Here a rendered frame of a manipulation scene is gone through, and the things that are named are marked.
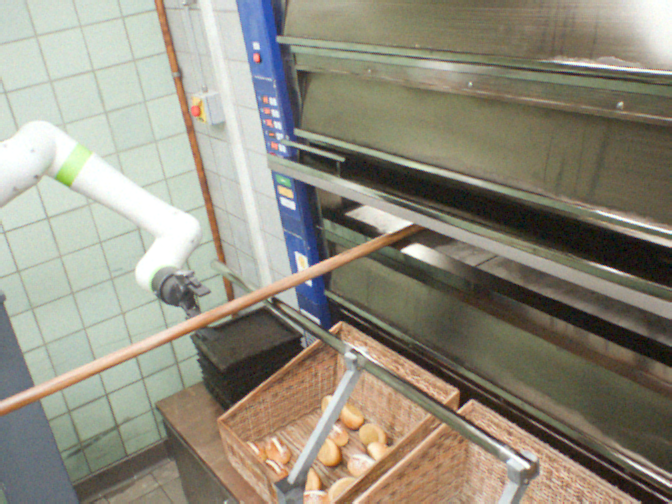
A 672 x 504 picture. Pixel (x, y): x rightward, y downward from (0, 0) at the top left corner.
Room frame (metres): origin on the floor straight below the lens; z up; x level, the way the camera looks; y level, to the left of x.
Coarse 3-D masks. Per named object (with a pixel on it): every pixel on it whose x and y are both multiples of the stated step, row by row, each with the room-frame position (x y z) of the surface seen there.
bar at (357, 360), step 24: (216, 264) 2.03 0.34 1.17; (288, 312) 1.67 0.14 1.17; (336, 336) 1.51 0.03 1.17; (360, 360) 1.41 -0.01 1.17; (408, 384) 1.28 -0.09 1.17; (336, 408) 1.39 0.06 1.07; (432, 408) 1.20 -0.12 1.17; (480, 432) 1.10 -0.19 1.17; (312, 456) 1.35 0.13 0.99; (504, 456) 1.04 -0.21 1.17; (528, 456) 1.02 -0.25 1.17; (288, 480) 1.34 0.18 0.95; (528, 480) 1.00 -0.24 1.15
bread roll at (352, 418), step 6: (348, 408) 1.99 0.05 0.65; (354, 408) 2.00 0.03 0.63; (342, 414) 1.98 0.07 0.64; (348, 414) 1.96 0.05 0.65; (354, 414) 1.96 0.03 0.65; (360, 414) 1.97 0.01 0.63; (342, 420) 1.97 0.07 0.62; (348, 420) 1.95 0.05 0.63; (354, 420) 1.94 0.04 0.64; (360, 420) 1.94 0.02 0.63; (348, 426) 1.95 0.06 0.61; (354, 426) 1.94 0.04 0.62; (360, 426) 1.94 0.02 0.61
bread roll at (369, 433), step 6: (366, 426) 1.89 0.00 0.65; (372, 426) 1.87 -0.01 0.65; (378, 426) 1.88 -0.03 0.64; (360, 432) 1.89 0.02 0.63; (366, 432) 1.87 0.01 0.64; (372, 432) 1.86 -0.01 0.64; (378, 432) 1.85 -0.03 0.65; (384, 432) 1.86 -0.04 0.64; (366, 438) 1.86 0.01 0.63; (372, 438) 1.85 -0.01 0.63; (378, 438) 1.83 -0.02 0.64; (384, 438) 1.84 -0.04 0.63; (366, 444) 1.85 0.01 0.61
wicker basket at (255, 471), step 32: (320, 352) 2.11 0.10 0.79; (384, 352) 1.96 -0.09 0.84; (288, 384) 2.05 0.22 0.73; (320, 384) 2.10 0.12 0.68; (384, 384) 1.94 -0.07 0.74; (416, 384) 1.82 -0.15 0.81; (448, 384) 1.73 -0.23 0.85; (224, 416) 1.94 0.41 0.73; (256, 416) 1.98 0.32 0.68; (320, 416) 2.06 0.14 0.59; (384, 416) 1.91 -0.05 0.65; (416, 416) 1.80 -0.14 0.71; (224, 448) 1.93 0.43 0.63; (352, 448) 1.87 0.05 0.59; (256, 480) 1.76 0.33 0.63
